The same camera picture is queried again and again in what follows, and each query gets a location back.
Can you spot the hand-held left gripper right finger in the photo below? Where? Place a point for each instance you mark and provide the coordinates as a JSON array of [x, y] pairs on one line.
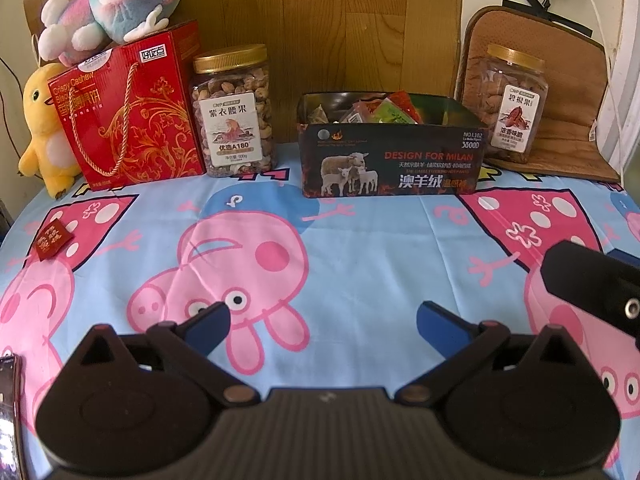
[[436, 321]]

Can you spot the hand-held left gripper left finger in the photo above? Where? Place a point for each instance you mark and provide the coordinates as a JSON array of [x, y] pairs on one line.
[[212, 322]]

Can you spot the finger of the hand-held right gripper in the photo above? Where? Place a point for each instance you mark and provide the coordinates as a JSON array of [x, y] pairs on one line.
[[590, 285], [627, 260]]

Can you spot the black printed box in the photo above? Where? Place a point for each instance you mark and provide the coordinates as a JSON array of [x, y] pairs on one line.
[[400, 160]]

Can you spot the green snack packet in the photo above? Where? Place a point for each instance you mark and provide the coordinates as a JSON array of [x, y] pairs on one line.
[[395, 114]]

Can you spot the red snack packet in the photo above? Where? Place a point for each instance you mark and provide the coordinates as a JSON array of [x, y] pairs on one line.
[[409, 102]]

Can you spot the yellow nut packet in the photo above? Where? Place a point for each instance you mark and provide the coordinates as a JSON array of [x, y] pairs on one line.
[[321, 115]]

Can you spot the printed cartoon bedsheet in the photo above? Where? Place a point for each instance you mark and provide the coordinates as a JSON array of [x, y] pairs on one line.
[[350, 260]]

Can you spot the brown seat cushion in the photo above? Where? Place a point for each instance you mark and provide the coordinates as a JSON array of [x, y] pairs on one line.
[[570, 120]]

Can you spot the small red packet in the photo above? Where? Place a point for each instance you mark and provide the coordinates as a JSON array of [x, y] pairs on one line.
[[51, 239]]

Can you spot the pecan jar with gold lid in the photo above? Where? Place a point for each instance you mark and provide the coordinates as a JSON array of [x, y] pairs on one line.
[[515, 110]]

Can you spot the cashew jar with gold lid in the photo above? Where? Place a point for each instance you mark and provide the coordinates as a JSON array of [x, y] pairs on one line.
[[235, 125]]

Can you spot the red gift box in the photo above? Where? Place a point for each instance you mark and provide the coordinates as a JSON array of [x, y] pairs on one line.
[[135, 125]]

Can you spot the smartphone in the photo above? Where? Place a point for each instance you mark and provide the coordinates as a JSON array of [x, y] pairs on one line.
[[10, 410]]

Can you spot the yellow plush toy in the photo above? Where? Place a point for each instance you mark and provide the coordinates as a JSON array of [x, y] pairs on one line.
[[45, 125]]

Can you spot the wooden board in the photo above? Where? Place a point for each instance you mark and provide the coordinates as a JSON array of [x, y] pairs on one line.
[[325, 35]]

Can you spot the pink and blue plush toy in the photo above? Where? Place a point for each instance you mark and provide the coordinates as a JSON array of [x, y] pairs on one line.
[[110, 0]]

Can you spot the white window frame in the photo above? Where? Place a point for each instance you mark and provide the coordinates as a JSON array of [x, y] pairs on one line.
[[627, 85]]

